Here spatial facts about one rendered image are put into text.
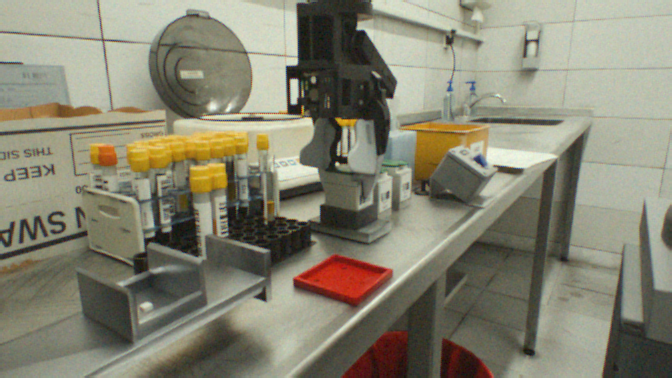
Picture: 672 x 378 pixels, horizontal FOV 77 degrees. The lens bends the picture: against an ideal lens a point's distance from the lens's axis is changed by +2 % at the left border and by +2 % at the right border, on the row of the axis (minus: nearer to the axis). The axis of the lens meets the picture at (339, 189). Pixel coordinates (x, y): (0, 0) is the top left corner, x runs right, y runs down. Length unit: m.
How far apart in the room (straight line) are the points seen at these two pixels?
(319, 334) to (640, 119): 2.62
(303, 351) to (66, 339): 0.14
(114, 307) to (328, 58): 0.31
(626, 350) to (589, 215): 2.51
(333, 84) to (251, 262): 0.20
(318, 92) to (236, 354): 0.27
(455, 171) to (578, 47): 2.24
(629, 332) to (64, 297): 0.47
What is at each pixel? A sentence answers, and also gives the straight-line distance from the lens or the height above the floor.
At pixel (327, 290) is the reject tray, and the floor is 0.88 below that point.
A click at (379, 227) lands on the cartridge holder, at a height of 0.89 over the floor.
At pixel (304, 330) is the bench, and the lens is 0.34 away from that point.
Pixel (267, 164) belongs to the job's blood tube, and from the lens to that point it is 0.47.
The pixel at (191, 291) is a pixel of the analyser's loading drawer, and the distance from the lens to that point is 0.30.
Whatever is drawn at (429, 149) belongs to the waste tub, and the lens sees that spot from 0.80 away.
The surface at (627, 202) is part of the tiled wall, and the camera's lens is 2.90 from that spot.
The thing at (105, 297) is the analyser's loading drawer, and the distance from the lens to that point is 0.28.
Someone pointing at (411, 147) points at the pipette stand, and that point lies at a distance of 0.75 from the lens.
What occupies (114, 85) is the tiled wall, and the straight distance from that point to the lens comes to 0.95.
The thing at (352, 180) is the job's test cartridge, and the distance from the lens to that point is 0.49.
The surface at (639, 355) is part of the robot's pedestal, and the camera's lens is 0.44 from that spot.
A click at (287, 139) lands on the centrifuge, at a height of 0.96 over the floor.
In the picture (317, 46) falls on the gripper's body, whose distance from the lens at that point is 0.45.
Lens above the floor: 1.05
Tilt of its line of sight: 14 degrees down
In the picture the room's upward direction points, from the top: straight up
